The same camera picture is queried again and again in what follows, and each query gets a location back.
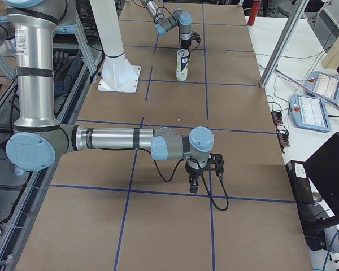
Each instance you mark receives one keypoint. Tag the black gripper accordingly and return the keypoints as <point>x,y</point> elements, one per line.
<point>194,170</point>
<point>185,43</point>

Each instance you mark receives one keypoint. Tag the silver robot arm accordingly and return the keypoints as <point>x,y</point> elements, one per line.
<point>39,138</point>
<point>165,21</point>

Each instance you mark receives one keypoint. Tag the white tennis ball can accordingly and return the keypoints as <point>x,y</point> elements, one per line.
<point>181,65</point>

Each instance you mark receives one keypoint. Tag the red water bottle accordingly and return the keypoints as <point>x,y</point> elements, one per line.
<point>253,12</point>

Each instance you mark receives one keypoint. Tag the orange relay module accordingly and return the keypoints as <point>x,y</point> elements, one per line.
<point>277,117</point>
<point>283,139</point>

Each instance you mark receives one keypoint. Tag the black desktop box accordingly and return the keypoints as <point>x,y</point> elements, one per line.
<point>310,210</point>

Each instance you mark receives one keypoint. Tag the near teach pendant tablet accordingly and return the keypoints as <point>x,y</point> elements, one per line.
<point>309,113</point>

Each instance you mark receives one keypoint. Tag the teach pendant tablet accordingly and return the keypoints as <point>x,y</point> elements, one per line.
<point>325,85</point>
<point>309,113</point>

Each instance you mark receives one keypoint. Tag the black computer monitor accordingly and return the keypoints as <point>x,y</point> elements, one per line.
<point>323,170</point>

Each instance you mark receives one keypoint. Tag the far teach pendant tablet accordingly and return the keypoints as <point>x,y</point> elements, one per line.
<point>325,85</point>

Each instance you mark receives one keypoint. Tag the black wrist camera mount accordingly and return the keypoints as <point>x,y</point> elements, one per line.
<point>216,164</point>
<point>196,37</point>

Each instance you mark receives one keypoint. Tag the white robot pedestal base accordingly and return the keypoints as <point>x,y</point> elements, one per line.
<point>117,74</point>

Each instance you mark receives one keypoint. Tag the aluminium frame post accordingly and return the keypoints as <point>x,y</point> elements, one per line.
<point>285,35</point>

